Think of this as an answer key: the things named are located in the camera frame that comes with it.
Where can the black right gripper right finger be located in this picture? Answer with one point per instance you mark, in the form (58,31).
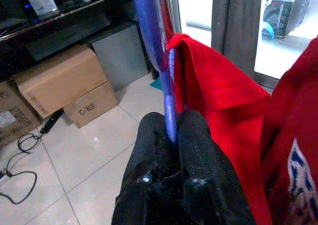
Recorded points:
(203,165)

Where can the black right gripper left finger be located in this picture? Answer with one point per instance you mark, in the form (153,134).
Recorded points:
(149,160)

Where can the purple clothes hanger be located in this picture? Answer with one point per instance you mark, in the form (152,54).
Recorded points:
(172,115)

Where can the plain red shirt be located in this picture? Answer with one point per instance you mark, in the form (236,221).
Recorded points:
(218,86)

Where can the cardboard box with black lettering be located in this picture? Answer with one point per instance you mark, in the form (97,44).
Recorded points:
(94,105)

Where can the teal mat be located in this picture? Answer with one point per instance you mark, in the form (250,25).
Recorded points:
(156,83)

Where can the black power strip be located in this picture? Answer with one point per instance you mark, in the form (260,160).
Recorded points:
(51,122)

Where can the grey cabinet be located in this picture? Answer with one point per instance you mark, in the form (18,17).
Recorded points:
(121,53)

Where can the large cardboard box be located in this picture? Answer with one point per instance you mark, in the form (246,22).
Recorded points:
(59,78)

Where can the sliding glass door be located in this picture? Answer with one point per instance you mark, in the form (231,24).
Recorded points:
(278,58)

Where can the grey curtain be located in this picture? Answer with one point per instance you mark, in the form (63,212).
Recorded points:
(236,31)

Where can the cardboard box with labels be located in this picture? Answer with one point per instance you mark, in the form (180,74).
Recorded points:
(15,115)

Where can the black desk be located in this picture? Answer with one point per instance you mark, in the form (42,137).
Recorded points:
(62,31)

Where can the grey outdoor machine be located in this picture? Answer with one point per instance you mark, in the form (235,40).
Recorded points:
(285,16)

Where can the small white box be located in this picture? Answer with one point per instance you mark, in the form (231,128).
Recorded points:
(43,2)

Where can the black device with blue light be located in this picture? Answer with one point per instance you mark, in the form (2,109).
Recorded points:
(23,6)

